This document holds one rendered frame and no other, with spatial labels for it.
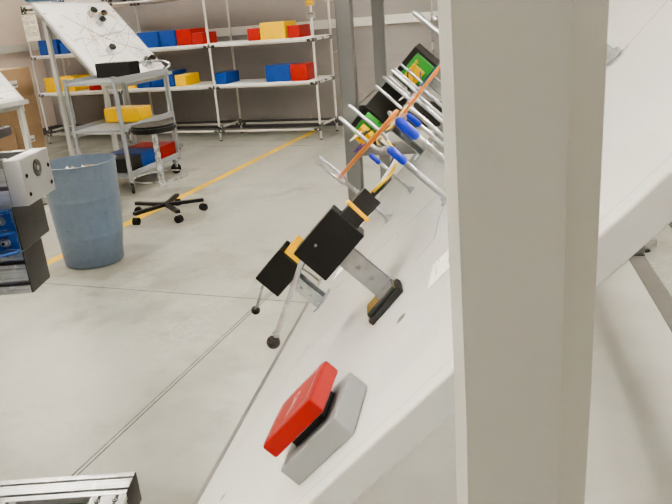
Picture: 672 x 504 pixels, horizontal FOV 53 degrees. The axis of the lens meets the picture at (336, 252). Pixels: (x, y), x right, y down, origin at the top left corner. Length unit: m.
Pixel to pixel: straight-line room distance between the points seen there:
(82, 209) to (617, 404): 3.55
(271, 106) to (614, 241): 8.76
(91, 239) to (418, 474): 3.55
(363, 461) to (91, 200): 3.85
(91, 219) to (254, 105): 5.22
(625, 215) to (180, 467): 2.10
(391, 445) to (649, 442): 0.62
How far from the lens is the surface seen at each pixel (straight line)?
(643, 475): 0.90
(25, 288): 1.50
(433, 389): 0.36
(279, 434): 0.43
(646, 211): 0.33
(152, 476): 2.33
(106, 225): 4.25
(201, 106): 9.53
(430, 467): 0.88
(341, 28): 1.56
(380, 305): 0.58
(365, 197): 0.63
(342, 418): 0.42
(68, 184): 4.17
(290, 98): 8.91
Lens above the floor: 1.33
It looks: 19 degrees down
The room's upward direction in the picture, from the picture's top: 5 degrees counter-clockwise
